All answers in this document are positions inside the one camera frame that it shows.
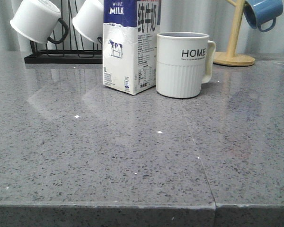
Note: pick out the white mug black handle right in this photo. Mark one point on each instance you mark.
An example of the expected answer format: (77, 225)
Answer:
(89, 20)

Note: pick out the black wire mug rack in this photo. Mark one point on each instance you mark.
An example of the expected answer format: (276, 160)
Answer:
(75, 49)

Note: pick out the white mug black handle left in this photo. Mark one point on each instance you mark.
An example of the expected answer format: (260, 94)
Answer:
(36, 20)

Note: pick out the wooden mug tree stand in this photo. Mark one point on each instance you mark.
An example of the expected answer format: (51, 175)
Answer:
(230, 57)

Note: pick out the white blue milk carton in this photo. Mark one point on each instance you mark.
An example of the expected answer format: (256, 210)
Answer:
(130, 44)

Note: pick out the blue enamel mug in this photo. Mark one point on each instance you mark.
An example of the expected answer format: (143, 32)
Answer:
(262, 14)

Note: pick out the white HOME mug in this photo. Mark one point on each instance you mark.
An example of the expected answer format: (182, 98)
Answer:
(184, 63)

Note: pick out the white mug black handle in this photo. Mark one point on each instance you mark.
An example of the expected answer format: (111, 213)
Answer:
(36, 20)
(89, 20)

